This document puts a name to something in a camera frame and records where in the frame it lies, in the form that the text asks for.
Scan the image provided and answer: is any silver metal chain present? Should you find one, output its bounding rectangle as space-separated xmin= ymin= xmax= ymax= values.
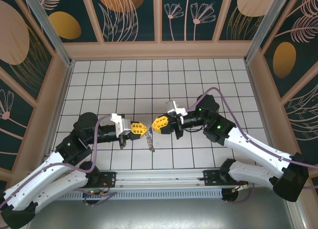
xmin=145 ymin=134 xmax=156 ymax=153

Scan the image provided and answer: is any grey metal base sheet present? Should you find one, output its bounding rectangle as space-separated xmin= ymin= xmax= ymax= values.
xmin=24 ymin=198 xmax=299 ymax=229

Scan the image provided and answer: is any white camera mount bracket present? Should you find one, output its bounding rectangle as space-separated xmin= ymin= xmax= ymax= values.
xmin=110 ymin=113 xmax=124 ymax=125
xmin=167 ymin=102 xmax=188 ymax=118

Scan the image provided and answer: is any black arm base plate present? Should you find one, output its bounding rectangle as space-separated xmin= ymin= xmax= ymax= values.
xmin=203 ymin=169 xmax=226 ymax=187
xmin=99 ymin=171 xmax=117 ymax=188

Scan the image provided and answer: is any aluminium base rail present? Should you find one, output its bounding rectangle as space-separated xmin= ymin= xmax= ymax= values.
xmin=99 ymin=170 xmax=224 ymax=189

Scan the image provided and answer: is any grey slotted cable duct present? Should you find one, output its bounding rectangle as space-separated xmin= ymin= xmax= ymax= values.
xmin=59 ymin=188 xmax=224 ymax=200

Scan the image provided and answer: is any aluminium corner post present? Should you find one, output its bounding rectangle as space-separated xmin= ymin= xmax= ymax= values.
xmin=244 ymin=0 xmax=296 ymax=64
xmin=21 ymin=0 xmax=75 ymax=67

